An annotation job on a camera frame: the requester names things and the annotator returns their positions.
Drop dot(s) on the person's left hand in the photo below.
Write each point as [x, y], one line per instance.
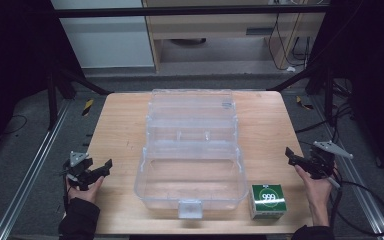
[86, 195]

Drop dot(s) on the light wooden desk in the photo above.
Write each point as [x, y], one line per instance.
[213, 24]

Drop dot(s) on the person's right hand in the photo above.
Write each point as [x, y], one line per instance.
[318, 195]

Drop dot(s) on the aluminium floor rail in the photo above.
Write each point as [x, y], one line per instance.
[356, 176]
[33, 170]

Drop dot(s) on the dark curtain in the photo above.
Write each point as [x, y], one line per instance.
[370, 66]
[10, 66]

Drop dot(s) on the yellow black tape strip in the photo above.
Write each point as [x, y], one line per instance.
[87, 107]
[302, 103]

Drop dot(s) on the white cabinet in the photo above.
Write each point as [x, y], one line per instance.
[106, 40]

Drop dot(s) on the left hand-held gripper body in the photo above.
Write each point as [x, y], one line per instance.
[76, 159]

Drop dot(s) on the black horizontal frame bar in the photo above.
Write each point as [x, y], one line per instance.
[186, 12]

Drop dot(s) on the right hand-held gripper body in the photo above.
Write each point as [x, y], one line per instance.
[320, 165]

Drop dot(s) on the clear plastic storage box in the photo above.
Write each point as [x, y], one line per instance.
[191, 156]

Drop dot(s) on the black metal stand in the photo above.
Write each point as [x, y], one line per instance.
[328, 96]
[51, 96]

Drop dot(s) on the green and white carton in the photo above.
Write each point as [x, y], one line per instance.
[268, 199]

